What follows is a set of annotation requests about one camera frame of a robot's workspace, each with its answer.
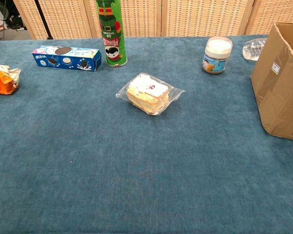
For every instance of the green Pringles can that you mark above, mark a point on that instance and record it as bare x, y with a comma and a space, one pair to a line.
112, 36

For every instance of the black office chair base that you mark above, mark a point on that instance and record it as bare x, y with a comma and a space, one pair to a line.
14, 20

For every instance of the blue Oreo cookie box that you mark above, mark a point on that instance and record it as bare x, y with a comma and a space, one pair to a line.
63, 61

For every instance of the black tripod stand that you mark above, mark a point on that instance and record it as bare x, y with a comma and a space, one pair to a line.
42, 19

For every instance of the white-lidded snack jar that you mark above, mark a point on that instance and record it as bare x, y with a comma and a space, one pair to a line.
217, 56

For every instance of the open brown cardboard box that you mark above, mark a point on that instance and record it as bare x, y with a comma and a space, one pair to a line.
278, 85

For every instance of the clear plastic water bottle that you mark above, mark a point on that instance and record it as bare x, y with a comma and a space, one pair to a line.
252, 50

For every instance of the orange snack wrapper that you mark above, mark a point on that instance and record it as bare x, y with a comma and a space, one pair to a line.
2, 81

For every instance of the plastic-wrapped sandwich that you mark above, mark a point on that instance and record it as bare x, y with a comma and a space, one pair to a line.
149, 95

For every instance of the woven wooden folding screen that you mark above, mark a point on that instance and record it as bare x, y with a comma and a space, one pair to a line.
197, 17

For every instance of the blue felt tablecloth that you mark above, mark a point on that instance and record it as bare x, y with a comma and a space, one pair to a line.
136, 170

